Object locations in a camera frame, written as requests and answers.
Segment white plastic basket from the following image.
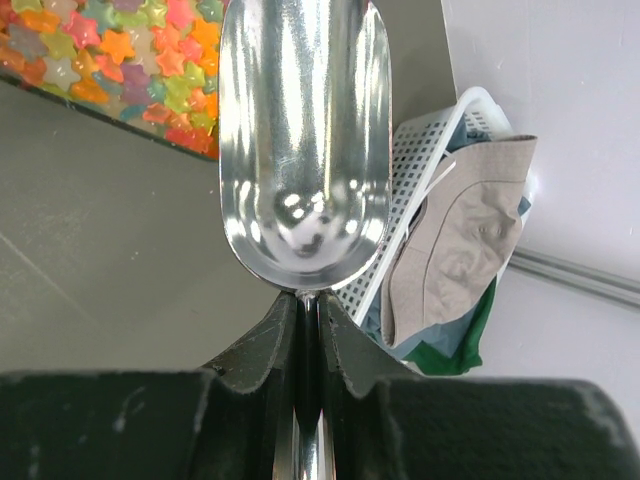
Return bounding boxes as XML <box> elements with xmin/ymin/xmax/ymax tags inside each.
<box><xmin>337</xmin><ymin>87</ymin><xmax>537</xmax><ymax>371</ymax></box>

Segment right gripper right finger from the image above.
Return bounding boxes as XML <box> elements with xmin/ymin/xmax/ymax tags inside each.
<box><xmin>319</xmin><ymin>294</ymin><xmax>639</xmax><ymax>479</ymax></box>

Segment golden tin with star candies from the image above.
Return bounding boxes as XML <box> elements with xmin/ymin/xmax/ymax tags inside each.
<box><xmin>1</xmin><ymin>0</ymin><xmax>228</xmax><ymax>160</ymax></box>

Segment green garment in basket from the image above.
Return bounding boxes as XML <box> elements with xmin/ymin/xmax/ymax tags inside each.
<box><xmin>404</xmin><ymin>279</ymin><xmax>497</xmax><ymax>376</ymax></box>

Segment metal scoop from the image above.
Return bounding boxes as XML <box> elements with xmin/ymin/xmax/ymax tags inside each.
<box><xmin>218</xmin><ymin>1</ymin><xmax>392</xmax><ymax>479</ymax></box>

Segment beige bucket hat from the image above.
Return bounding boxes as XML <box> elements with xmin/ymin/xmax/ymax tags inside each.
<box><xmin>380</xmin><ymin>133</ymin><xmax>539</xmax><ymax>350</ymax></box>

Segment blue-grey garment in basket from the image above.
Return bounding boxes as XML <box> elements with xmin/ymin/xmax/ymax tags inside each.
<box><xmin>359</xmin><ymin>124</ymin><xmax>534</xmax><ymax>364</ymax></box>

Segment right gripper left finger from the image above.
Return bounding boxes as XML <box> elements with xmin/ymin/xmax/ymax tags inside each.
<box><xmin>1</xmin><ymin>294</ymin><xmax>296</xmax><ymax>479</ymax></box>

